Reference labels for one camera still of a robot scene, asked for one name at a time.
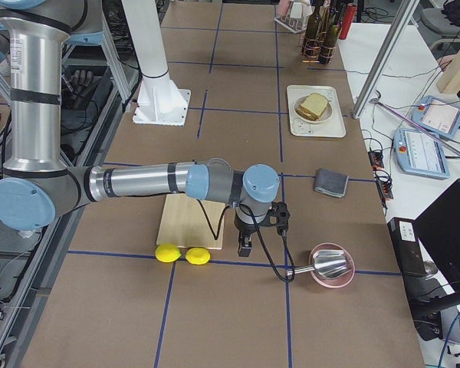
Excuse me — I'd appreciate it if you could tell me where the yellow lemon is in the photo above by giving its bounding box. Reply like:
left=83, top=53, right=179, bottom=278
left=154, top=243, right=182, bottom=263
left=186, top=248, right=211, bottom=265

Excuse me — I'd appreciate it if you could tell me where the yellow lemon left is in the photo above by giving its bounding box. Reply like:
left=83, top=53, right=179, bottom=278
left=154, top=243, right=182, bottom=263

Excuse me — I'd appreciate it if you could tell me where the pink bowl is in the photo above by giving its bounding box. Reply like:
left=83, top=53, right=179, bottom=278
left=308, top=243, right=355, bottom=288

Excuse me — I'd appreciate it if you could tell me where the black box device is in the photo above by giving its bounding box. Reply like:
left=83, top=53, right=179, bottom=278
left=387, top=217, right=426, bottom=278

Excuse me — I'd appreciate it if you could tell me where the aluminium frame post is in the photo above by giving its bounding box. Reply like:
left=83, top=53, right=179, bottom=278
left=352, top=0, right=420, bottom=119

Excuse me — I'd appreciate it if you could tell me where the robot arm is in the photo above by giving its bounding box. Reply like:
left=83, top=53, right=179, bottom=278
left=0, top=1, right=279, bottom=257

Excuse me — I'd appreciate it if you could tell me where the copper wire bottle rack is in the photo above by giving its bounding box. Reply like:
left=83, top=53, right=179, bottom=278
left=301, top=32, right=336, bottom=64

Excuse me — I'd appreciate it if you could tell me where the bottom bread slice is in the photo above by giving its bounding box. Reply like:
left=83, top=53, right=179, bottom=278
left=295, top=105, right=327, bottom=121

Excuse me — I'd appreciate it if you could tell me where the red cylinder bottle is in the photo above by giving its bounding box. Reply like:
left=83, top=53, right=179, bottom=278
left=339, top=3, right=357, bottom=40

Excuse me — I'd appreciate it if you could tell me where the olive wine bottle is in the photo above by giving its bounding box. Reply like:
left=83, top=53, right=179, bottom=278
left=318, top=18, right=340, bottom=64

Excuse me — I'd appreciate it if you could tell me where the blue teach pendant near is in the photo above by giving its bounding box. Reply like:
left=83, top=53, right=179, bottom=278
left=393, top=128, right=450, bottom=179

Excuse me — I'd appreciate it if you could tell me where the grey folded cloth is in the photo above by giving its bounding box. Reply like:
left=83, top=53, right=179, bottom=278
left=314, top=168, right=350, bottom=198

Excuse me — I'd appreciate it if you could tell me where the white plate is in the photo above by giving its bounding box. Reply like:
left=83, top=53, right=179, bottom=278
left=294, top=97, right=332, bottom=124

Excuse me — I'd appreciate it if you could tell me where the metal scoop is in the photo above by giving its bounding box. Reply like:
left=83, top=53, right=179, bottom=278
left=287, top=249, right=353, bottom=280

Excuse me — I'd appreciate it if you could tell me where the blue teach pendant far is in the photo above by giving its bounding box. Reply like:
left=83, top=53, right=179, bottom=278
left=412, top=95, right=460, bottom=140

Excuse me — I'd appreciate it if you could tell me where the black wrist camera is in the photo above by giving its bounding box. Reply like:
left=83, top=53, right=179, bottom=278
left=261, top=202, right=291, bottom=238

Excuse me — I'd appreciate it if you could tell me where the cream bear tray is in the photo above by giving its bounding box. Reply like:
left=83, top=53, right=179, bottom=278
left=287, top=85, right=346, bottom=138

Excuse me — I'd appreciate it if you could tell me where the yellow lemon right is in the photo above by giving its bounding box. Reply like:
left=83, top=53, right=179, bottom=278
left=186, top=248, right=211, bottom=265

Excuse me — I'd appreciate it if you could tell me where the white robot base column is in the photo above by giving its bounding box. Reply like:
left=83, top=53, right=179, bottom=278
left=122, top=0, right=191, bottom=127

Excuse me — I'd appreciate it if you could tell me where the bread slice toast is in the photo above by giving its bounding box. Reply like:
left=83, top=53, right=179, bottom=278
left=297, top=93, right=329, bottom=111

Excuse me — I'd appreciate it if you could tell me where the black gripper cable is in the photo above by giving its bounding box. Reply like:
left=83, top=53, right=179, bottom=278
left=197, top=199, right=295, bottom=283

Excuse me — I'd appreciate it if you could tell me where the black laptop monitor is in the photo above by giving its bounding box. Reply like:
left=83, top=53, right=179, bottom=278
left=414, top=179, right=460, bottom=291

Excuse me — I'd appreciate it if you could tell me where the white wire cup rack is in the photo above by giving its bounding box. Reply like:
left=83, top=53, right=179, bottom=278
left=274, top=0, right=312, bottom=34

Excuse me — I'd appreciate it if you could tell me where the dark green wine bottle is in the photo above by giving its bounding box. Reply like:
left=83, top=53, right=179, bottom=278
left=302, top=0, right=324, bottom=58

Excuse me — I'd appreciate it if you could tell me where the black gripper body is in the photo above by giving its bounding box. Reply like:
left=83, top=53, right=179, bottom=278
left=234, top=215, right=257, bottom=245

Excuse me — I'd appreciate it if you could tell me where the blue teach pendant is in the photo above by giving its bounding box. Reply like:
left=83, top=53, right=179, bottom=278
left=393, top=128, right=450, bottom=179
left=412, top=95, right=460, bottom=140

